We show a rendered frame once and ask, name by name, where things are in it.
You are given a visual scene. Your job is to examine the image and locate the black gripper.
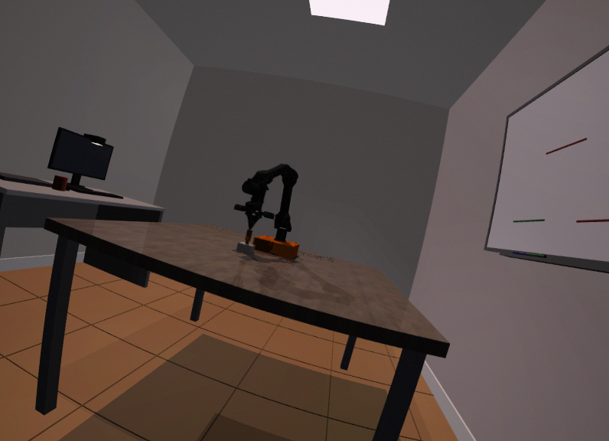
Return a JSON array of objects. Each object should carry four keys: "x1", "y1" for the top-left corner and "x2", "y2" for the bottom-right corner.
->
[{"x1": 234, "y1": 196, "x2": 275, "y2": 230}]

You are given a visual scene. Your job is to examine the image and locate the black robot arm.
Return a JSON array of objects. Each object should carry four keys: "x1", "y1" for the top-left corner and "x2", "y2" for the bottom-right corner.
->
[{"x1": 242, "y1": 163, "x2": 298, "y2": 242}]

